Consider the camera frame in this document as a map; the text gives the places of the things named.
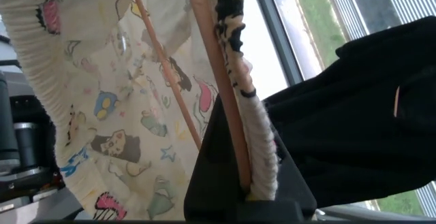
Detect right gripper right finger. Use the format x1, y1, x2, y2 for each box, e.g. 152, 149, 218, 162
272, 133, 317, 220

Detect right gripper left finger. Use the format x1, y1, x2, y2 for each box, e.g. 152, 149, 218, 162
183, 94, 248, 222

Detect black garment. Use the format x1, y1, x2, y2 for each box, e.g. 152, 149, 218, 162
264, 15, 436, 208

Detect cream printed garment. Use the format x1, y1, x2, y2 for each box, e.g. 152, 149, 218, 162
0, 0, 280, 221

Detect window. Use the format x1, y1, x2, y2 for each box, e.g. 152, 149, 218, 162
245, 0, 436, 218

